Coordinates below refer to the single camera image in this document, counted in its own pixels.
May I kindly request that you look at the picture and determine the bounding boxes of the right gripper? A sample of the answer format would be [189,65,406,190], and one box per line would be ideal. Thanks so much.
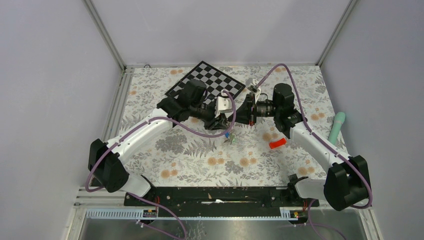
[228,92,281,127]

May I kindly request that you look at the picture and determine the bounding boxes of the grey metal key holder plate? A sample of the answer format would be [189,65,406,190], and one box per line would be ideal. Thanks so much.
[224,128,240,145]

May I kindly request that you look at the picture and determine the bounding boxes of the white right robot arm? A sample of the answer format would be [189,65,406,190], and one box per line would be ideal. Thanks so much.
[235,83,372,211]

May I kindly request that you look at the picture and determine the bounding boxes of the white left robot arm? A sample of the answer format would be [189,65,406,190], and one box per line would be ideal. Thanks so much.
[85,80,236,206]

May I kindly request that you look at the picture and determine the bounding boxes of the black and silver chessboard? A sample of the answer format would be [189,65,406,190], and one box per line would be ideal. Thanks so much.
[165,61,246,105]

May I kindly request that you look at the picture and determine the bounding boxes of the floral table mat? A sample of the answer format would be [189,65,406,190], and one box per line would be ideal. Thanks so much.
[125,65,335,187]

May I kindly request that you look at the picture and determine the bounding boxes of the red key tag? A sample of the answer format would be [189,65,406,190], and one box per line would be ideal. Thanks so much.
[268,138,287,149]

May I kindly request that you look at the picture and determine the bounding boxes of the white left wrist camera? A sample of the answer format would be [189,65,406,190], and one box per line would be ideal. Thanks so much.
[215,91,234,118]

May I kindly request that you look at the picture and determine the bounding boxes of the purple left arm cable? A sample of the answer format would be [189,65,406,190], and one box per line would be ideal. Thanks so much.
[85,90,237,240]

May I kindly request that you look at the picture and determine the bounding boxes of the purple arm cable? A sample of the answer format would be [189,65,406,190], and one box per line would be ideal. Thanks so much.
[85,90,237,240]
[255,63,374,240]

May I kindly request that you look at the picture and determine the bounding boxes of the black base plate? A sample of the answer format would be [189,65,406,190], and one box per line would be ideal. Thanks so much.
[143,186,312,219]

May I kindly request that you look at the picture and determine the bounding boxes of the mint green handle tool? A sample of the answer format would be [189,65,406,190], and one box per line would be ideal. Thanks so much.
[328,112,346,145]

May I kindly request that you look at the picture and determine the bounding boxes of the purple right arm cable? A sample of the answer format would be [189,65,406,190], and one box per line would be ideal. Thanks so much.
[255,63,374,240]

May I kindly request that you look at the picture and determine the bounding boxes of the aluminium frame rails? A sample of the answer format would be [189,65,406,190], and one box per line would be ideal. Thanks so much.
[66,0,382,240]

